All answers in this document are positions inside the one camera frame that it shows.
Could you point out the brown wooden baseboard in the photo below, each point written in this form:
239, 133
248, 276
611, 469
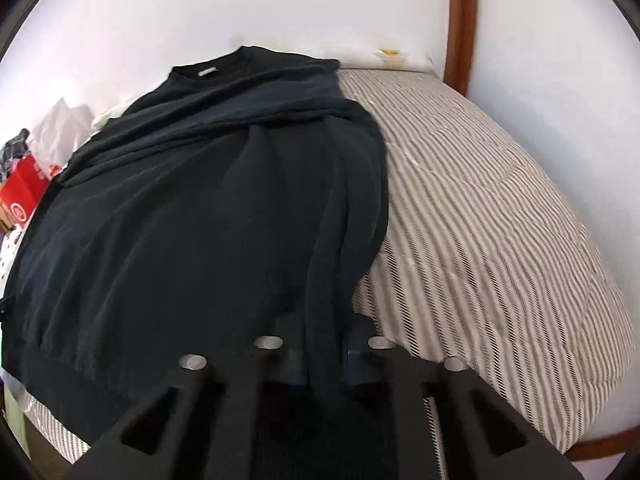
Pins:
595, 445

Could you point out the plaid cloth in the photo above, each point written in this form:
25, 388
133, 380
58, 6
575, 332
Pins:
14, 150

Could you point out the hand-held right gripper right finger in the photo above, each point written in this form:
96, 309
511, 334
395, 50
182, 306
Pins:
357, 365

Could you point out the brown wooden door frame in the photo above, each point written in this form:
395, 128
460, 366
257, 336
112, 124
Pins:
460, 25

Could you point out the white plastic bag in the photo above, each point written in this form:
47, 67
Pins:
60, 127

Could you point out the black sweatshirt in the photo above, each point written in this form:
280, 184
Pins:
200, 220

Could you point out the striped table cloth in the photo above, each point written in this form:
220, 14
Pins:
490, 240

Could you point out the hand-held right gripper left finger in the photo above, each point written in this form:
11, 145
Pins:
297, 367

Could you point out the red paper bag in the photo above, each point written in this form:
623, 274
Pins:
22, 192

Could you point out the polka dot white cloth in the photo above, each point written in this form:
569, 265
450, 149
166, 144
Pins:
7, 255

